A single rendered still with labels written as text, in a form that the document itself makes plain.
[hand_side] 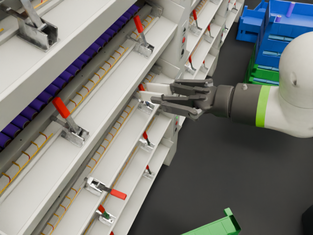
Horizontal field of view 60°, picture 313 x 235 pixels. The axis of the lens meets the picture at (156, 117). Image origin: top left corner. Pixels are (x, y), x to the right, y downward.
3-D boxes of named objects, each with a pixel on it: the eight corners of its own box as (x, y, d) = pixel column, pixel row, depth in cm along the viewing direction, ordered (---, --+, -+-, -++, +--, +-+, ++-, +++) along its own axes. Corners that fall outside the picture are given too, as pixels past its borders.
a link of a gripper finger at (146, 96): (166, 102, 70) (165, 104, 69) (142, 99, 73) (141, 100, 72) (164, 93, 68) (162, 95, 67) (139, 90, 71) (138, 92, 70)
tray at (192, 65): (218, 33, 147) (230, 11, 136) (177, 108, 111) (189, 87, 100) (185, 15, 148) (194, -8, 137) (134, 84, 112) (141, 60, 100)
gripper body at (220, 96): (229, 127, 62) (191, 120, 66) (237, 102, 67) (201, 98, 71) (227, 102, 57) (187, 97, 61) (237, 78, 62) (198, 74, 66)
